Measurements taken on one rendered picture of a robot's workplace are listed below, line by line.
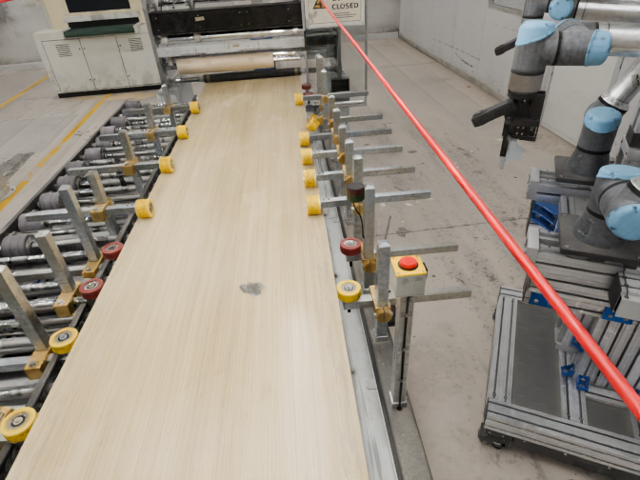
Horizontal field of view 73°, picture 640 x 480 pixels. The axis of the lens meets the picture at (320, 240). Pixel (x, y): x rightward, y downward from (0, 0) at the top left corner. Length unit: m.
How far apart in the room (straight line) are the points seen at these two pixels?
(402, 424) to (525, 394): 0.89
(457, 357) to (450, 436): 0.46
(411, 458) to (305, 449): 0.34
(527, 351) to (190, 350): 1.57
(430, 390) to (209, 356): 1.32
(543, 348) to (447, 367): 0.47
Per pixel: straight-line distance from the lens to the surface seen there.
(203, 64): 3.97
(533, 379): 2.21
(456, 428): 2.23
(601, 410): 2.22
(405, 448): 1.33
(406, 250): 1.69
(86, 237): 1.92
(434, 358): 2.45
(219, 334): 1.35
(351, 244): 1.63
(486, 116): 1.23
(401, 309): 1.09
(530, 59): 1.18
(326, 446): 1.09
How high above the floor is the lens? 1.85
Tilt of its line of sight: 35 degrees down
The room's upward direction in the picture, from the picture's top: 4 degrees counter-clockwise
